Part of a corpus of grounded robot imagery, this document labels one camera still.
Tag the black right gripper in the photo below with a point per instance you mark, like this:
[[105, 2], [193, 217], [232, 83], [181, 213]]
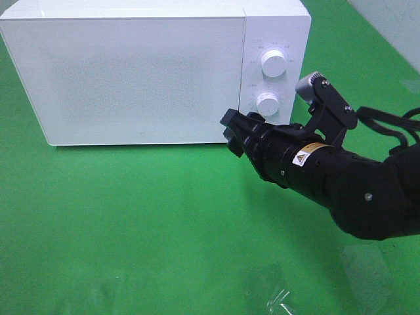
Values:
[[271, 149]]

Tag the white microwave knob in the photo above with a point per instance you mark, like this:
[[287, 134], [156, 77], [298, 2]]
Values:
[[273, 63], [267, 104]]

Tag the white microwave door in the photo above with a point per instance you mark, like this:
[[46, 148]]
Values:
[[128, 81]]

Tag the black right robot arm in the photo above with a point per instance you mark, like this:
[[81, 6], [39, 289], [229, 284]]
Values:
[[368, 199]]

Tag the white microwave oven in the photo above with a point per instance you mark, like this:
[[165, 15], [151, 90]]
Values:
[[282, 25]]

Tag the clear tape strip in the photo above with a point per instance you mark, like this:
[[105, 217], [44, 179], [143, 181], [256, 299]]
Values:
[[277, 300]]

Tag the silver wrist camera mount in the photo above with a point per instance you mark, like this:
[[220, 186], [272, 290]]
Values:
[[329, 110]]

